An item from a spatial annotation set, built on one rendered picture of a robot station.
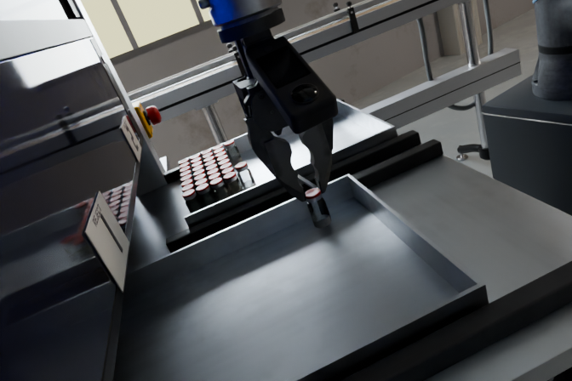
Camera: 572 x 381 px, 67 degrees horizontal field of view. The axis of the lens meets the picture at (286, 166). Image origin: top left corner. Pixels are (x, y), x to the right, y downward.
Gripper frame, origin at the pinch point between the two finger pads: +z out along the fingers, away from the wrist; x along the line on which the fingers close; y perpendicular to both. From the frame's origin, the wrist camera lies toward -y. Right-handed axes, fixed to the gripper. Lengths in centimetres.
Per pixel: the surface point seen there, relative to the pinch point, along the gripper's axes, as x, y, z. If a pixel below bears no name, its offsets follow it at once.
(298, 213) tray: 1.9, 4.2, 4.5
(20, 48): 20.0, -2.8, -24.4
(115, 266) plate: 19.7, -11.2, -6.5
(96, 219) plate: 19.7, -9.2, -10.2
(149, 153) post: 20.3, 39.1, -1.1
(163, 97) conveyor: 18, 115, 2
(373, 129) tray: -17.4, 20.7, 4.9
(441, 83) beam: -91, 117, 39
